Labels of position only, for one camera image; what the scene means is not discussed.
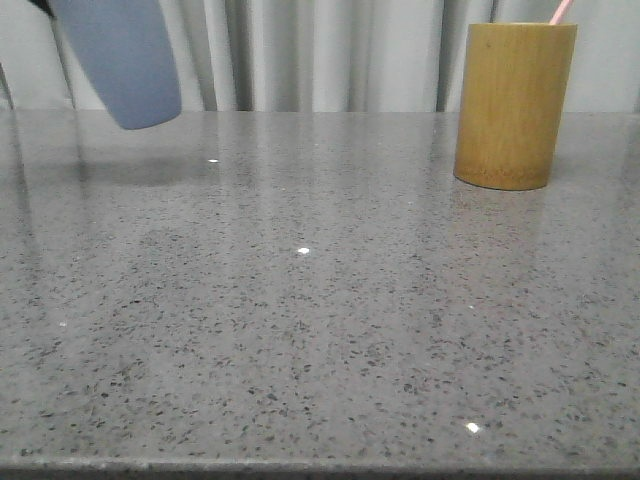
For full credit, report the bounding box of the blue plastic cup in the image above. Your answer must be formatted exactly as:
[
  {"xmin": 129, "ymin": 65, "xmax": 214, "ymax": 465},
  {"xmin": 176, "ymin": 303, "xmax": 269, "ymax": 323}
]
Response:
[{"xmin": 49, "ymin": 1, "xmax": 182, "ymax": 130}]

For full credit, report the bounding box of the bamboo cylindrical holder cup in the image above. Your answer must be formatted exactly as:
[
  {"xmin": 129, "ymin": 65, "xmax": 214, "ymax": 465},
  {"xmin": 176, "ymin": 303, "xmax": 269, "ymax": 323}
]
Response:
[{"xmin": 453, "ymin": 23, "xmax": 578, "ymax": 191}]

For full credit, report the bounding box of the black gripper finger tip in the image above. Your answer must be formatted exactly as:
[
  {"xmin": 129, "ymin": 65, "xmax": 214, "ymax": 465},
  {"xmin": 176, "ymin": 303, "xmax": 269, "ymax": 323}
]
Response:
[{"xmin": 28, "ymin": 0, "xmax": 55, "ymax": 19}]

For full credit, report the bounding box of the grey-white curtain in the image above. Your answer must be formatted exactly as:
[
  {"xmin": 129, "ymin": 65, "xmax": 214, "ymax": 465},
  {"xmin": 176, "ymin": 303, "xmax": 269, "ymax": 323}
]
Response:
[{"xmin": 1, "ymin": 1, "xmax": 639, "ymax": 113}]

